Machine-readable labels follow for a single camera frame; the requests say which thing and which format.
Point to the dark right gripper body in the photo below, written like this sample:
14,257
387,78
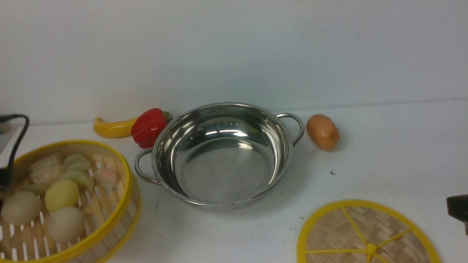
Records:
457,207

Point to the yellow-rimmed woven bamboo lid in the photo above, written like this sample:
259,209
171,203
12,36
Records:
358,231

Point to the yellow-rimmed bamboo steamer basket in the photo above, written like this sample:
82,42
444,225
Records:
111,214

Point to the brown potato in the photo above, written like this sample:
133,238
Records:
323,132

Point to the red bell pepper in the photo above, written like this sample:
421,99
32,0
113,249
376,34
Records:
148,127

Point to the pink-tinted dumpling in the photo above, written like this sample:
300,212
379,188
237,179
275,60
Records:
106,176

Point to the yellow banana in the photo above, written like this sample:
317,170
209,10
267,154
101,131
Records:
113,130

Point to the pale green dumpling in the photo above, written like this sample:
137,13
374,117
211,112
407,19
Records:
77,169

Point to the white round bun front-right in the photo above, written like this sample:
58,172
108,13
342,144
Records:
66,224

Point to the yellow round bun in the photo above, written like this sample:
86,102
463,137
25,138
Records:
62,193

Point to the white pleated dumpling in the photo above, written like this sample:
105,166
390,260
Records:
47,169

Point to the white round bun front-left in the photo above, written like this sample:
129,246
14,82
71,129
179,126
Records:
21,208

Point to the stainless steel two-handled pot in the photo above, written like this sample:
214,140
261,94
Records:
221,155

